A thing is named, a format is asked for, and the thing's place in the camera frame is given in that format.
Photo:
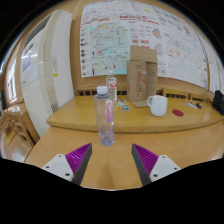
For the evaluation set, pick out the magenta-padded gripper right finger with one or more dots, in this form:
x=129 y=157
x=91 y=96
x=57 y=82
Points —
x=163 y=165

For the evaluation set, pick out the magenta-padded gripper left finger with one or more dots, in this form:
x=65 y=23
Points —
x=60 y=165

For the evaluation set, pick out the clear bottle with pink label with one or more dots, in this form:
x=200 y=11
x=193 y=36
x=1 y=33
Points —
x=105 y=133

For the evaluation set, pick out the flat round red coaster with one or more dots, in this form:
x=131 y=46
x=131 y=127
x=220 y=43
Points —
x=178 y=113

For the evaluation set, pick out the wooden chair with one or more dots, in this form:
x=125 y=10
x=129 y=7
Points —
x=18 y=126

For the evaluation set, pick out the white ceramic mug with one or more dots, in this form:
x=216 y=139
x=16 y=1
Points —
x=159 y=106

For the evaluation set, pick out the small colourful sticker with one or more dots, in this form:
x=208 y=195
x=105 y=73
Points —
x=125 y=108
x=122 y=101
x=120 y=104

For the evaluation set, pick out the small black yellow device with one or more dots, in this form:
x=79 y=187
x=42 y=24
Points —
x=199 y=105

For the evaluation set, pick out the black bag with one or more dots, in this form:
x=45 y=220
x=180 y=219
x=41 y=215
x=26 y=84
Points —
x=219 y=102

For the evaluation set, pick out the brown cardboard box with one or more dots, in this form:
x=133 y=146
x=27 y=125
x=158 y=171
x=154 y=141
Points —
x=141 y=80

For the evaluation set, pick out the clear bottle with red label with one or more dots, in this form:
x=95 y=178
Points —
x=112 y=87

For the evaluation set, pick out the large printed wall poster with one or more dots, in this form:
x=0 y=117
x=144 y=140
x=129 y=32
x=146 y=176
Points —
x=110 y=43

